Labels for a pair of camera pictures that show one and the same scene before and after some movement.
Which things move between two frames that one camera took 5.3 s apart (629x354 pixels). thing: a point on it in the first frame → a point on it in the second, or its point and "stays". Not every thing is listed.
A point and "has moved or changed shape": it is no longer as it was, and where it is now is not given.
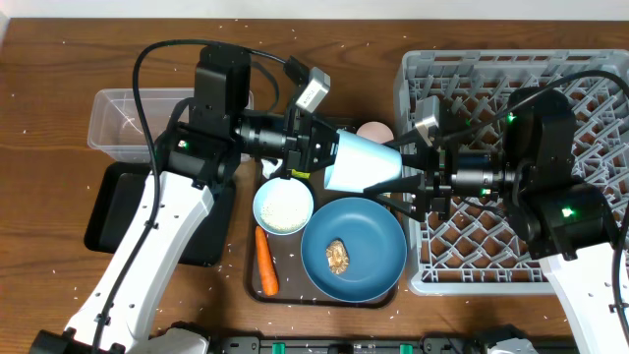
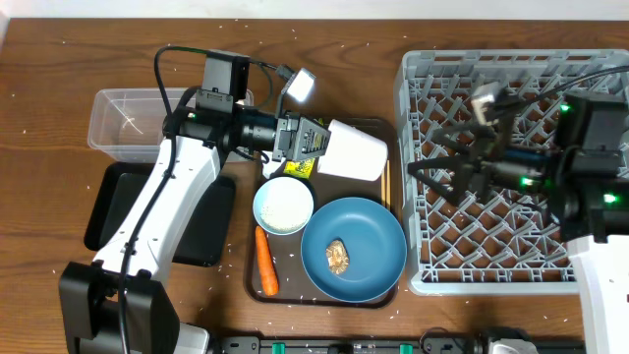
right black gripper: x=431 y=188 → x=481 y=160
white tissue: x=269 y=167 stays
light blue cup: x=362 y=162 has moved or changed shape
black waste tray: x=113 y=190 stays
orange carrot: x=267 y=269 stays
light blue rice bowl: x=283 y=206 stays
